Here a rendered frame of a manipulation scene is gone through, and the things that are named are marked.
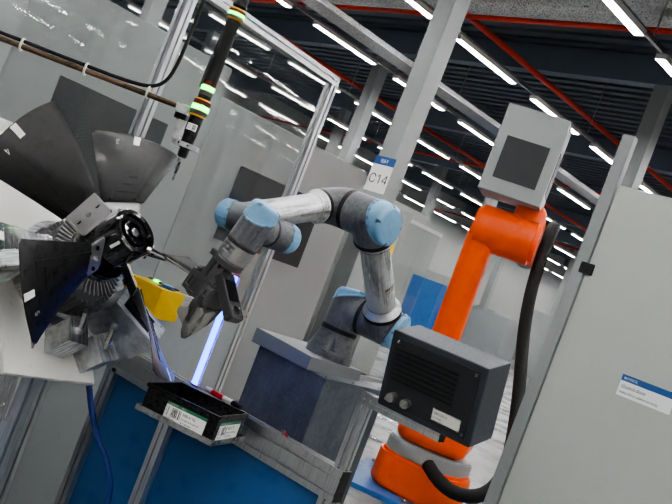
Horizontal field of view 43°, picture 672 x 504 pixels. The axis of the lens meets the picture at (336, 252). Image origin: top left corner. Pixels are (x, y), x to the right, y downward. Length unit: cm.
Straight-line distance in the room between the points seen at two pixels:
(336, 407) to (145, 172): 90
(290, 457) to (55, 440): 120
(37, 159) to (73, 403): 133
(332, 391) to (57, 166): 104
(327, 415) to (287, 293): 420
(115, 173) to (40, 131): 27
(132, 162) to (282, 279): 447
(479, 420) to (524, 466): 153
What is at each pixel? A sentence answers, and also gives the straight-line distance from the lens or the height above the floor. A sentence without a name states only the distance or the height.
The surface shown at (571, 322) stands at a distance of 345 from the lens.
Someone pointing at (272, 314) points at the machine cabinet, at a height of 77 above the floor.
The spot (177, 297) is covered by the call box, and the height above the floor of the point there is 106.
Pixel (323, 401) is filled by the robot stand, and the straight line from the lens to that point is 252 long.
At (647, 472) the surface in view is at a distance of 333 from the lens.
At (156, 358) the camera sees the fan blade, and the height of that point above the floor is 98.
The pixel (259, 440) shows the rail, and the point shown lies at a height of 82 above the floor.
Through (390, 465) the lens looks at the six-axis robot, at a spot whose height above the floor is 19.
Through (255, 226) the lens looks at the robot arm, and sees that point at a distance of 191.
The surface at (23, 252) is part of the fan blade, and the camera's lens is 181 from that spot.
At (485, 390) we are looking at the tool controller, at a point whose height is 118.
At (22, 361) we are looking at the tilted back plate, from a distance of 208.
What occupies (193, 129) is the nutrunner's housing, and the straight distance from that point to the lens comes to 214.
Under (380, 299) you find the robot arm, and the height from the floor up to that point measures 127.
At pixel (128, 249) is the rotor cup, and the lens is 201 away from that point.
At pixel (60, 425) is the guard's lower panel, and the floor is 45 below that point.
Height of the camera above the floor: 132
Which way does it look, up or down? 1 degrees up
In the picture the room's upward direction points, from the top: 21 degrees clockwise
